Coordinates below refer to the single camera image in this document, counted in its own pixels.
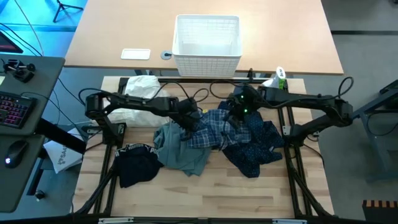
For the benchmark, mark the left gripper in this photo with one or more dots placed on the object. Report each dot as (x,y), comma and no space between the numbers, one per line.
(189,115)

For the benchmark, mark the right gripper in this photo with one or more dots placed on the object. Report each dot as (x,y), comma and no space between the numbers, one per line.
(244,104)

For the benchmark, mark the blue plaid shirt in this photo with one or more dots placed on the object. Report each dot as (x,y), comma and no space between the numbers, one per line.
(214,130)

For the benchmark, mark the grey-green garment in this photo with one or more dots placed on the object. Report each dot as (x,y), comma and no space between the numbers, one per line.
(180,152)

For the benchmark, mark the navy dotted shirt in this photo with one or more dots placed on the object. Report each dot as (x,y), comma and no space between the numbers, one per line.
(258,149)

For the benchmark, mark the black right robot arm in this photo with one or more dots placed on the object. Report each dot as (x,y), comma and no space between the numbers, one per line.
(304,99)

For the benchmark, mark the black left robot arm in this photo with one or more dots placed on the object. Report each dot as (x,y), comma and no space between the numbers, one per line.
(140,104)

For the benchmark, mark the white laundry basket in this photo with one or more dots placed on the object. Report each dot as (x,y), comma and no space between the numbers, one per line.
(206,67)

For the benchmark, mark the white spray bottle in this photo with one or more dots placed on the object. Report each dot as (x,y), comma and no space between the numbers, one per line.
(280,73)

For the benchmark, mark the white garment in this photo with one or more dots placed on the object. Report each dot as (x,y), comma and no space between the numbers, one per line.
(143,88)

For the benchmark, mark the black Puma underwear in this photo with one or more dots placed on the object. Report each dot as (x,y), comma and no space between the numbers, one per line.
(136,168)

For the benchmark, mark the tan wooden desk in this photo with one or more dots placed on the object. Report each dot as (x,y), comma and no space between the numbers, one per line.
(280,37)

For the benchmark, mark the white rectangular tray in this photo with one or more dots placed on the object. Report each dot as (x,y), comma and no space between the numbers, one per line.
(135,54)

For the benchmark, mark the white paper bag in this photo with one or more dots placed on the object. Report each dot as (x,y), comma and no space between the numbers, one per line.
(62,155)

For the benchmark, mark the grey metal stand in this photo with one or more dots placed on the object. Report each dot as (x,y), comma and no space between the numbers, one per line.
(377,149)

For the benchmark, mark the dark grey side desk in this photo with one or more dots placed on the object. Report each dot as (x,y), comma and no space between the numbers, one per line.
(31,77)

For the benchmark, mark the black tripod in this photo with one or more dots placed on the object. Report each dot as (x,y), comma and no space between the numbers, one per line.
(63,7)

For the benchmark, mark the small black caster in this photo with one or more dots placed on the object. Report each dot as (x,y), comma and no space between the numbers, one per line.
(39,195)

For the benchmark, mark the black desk clamp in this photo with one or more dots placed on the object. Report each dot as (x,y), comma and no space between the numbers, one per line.
(20,73)

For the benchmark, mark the orange striped black box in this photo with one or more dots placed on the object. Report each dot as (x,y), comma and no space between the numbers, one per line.
(379,214)

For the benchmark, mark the backlit black keyboard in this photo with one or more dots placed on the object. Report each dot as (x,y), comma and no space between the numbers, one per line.
(14,109)

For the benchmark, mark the black computer mouse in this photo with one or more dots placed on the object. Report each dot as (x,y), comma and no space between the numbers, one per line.
(15,154)

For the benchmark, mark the dark monitor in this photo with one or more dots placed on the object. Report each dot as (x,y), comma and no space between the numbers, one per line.
(7,45)

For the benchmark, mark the small black post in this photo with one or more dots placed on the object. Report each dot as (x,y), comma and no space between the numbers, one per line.
(250,73)

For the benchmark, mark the silver metal bracket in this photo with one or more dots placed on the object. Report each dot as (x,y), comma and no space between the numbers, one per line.
(115,220)
(289,221)

